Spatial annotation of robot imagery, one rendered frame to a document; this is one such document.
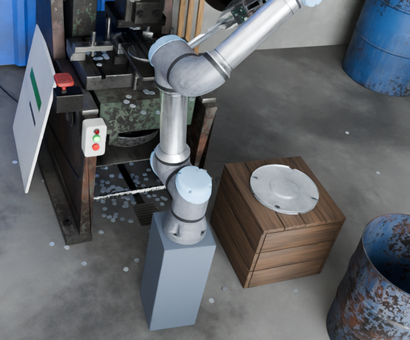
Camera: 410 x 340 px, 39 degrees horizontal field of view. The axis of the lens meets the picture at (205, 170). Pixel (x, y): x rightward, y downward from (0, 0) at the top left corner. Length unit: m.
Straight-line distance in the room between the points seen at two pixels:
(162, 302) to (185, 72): 0.90
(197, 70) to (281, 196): 0.93
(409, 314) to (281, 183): 0.73
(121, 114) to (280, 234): 0.76
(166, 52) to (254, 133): 1.73
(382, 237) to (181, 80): 1.15
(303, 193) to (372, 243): 0.34
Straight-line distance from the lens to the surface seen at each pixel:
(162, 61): 1.64
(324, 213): 2.37
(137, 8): 2.15
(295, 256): 2.42
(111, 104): 2.17
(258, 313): 2.39
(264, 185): 2.38
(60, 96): 2.07
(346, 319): 2.28
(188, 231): 1.90
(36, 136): 2.59
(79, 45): 2.28
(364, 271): 2.11
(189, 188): 1.79
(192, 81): 1.56
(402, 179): 3.37
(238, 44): 1.57
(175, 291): 2.09
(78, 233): 2.50
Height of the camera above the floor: 1.84
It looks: 39 degrees down
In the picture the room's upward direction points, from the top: 13 degrees clockwise
